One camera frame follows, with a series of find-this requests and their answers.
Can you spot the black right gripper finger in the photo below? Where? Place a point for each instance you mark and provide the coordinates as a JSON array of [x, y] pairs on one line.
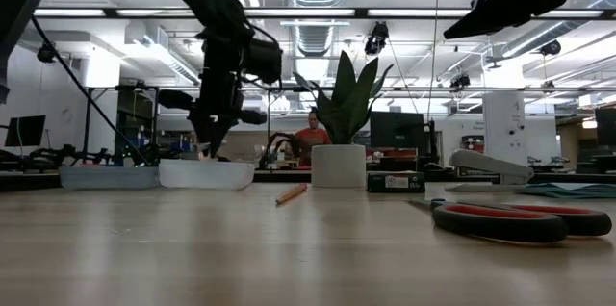
[[481, 17]]

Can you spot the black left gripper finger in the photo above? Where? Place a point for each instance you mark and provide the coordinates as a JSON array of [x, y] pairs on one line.
[[222, 128], [204, 130]]

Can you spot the clear plastic storage box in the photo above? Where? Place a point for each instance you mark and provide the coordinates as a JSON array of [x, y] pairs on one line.
[[207, 176]]

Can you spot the orange pencil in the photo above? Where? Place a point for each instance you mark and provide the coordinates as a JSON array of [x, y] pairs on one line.
[[291, 194]]

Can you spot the yellow green crayon box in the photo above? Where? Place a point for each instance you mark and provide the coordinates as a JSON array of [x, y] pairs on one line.
[[380, 183]]

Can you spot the teal cloth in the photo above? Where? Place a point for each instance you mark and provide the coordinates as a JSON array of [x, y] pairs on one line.
[[568, 191]]

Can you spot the red and black scissors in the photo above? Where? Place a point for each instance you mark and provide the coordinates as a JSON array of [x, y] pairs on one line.
[[481, 229]]

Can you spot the black background robot arm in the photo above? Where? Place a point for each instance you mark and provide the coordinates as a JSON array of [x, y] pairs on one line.
[[289, 137]]

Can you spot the black shelf rack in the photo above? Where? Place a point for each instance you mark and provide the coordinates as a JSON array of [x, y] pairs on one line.
[[137, 118]]

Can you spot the person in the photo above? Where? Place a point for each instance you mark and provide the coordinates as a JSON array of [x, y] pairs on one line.
[[313, 137]]

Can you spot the white pillar with outlets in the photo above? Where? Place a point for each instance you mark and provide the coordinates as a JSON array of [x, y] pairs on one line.
[[505, 123]]

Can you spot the green succulent plant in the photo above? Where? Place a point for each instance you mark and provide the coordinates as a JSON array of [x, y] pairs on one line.
[[346, 104]]

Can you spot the black overhead beam with lights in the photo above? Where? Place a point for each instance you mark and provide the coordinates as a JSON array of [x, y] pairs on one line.
[[110, 13]]

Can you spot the black computer monitor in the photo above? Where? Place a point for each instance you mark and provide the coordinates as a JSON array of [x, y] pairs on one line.
[[397, 130], [606, 128], [26, 131]]

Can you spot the grey stapler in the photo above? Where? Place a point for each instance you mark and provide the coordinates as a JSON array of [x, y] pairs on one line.
[[481, 161]]

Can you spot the black hanging ceiling camera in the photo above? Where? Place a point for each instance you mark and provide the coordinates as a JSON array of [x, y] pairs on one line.
[[550, 47], [377, 36], [459, 81], [45, 52]]

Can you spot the black background gantry frame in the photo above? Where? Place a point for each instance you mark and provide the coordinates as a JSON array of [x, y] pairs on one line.
[[88, 123]]

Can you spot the black aluminium table frame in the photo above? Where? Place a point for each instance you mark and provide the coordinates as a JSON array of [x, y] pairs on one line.
[[577, 178]]

